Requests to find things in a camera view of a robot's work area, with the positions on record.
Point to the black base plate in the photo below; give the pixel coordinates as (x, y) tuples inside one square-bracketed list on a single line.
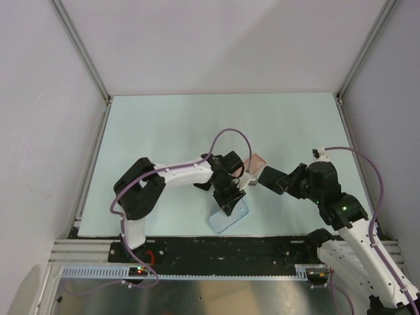
[(226, 254)]

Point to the aluminium frame post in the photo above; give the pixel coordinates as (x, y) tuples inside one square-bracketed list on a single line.
[(372, 37), (77, 42)]

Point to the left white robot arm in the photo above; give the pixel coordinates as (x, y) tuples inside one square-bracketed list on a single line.
[(138, 190)]

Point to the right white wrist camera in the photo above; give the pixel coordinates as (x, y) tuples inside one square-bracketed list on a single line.
[(320, 155)]

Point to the right aluminium frame post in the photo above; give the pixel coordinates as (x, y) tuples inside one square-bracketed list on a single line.
[(372, 37)]

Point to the light blue phone case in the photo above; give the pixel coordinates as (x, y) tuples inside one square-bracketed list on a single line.
[(220, 221)]

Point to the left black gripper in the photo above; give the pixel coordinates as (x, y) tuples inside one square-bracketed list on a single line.
[(228, 202)]

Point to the black white-edged smartphone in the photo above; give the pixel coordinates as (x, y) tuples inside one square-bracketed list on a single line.
[(203, 186)]

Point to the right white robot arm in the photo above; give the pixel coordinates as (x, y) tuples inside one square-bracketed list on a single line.
[(369, 269)]

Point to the pink phone case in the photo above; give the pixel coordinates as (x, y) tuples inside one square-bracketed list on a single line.
[(254, 165)]

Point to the white slotted cable duct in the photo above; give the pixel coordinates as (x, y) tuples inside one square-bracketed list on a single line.
[(132, 272)]

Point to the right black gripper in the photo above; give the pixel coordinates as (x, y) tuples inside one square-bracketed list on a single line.
[(289, 182)]

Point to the left aluminium frame post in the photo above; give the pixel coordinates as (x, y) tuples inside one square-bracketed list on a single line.
[(77, 42)]

